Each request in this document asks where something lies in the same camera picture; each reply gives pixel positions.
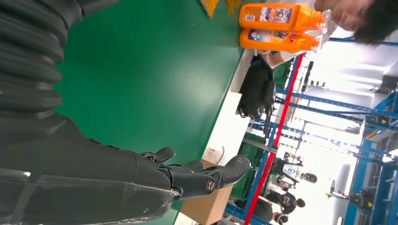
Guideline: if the person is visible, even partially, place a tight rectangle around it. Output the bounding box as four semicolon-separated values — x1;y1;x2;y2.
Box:
266;186;306;216
236;198;289;225
256;0;398;69

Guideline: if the black white humanoid robot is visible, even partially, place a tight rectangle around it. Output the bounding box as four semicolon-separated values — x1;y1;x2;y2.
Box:
275;155;318;186

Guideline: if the black carry bag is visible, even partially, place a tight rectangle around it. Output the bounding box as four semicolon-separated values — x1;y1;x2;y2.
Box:
236;60;276;119

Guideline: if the brown cardboard box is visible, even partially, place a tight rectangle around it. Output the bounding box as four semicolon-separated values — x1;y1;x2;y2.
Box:
180;159;234;225

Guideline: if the blue metal shelving rack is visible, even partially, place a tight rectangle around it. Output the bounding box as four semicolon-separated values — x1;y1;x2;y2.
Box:
223;36;398;225

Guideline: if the green plastic crate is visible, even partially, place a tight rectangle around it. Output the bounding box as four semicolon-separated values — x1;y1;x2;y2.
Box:
231;133;266;201
273;60;292;91

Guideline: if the white power strip cable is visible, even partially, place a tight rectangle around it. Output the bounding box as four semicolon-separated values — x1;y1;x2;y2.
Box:
216;146;225;166

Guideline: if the red metal pole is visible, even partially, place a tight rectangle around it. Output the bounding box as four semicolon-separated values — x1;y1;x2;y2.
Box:
243;54;305;225

